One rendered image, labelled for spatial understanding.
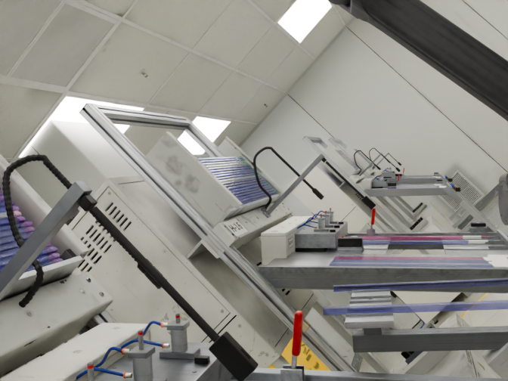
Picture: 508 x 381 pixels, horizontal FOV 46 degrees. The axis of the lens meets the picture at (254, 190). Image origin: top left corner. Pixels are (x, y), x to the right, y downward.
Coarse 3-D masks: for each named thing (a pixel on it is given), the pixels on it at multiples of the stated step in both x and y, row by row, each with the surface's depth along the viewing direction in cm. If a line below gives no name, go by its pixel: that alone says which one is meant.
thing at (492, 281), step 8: (440, 280) 111; (448, 280) 110; (456, 280) 110; (464, 280) 109; (472, 280) 109; (480, 280) 109; (488, 280) 108; (496, 280) 108; (504, 280) 108; (336, 288) 114; (344, 288) 114; (352, 288) 114; (360, 288) 113; (368, 288) 113; (376, 288) 113; (384, 288) 112; (392, 288) 112; (400, 288) 112; (408, 288) 111; (416, 288) 111
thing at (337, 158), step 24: (312, 144) 512; (336, 168) 508; (360, 168) 544; (312, 192) 519; (336, 192) 513; (360, 192) 504; (384, 192) 503; (408, 192) 497; (432, 192) 492; (336, 216) 515; (360, 216) 509; (384, 216) 500; (480, 216) 550; (432, 312) 499
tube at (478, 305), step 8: (400, 304) 91; (408, 304) 91; (416, 304) 90; (424, 304) 90; (432, 304) 90; (440, 304) 89; (448, 304) 89; (456, 304) 89; (464, 304) 88; (472, 304) 88; (480, 304) 88; (488, 304) 88; (496, 304) 88; (504, 304) 87; (328, 312) 93; (336, 312) 92; (344, 312) 92; (352, 312) 92; (360, 312) 92; (368, 312) 91; (376, 312) 91; (400, 312) 90
